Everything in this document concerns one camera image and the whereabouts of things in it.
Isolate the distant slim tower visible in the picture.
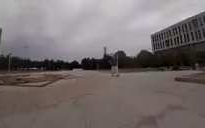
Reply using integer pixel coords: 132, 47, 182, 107
103, 46, 108, 57

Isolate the pale pole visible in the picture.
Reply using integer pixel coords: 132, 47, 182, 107
115, 52, 120, 67

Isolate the grey concrete paved plaza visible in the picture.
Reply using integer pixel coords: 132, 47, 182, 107
0, 68, 205, 128

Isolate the row of dark trees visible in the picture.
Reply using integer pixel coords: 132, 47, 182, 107
0, 49, 205, 72

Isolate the brown bare earth bed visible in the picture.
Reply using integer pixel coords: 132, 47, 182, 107
0, 72, 70, 89

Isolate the large grey-white office building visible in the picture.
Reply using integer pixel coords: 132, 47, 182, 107
150, 8, 205, 67

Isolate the dark raised kerbed bed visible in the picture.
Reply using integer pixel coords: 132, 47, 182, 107
174, 71, 205, 86

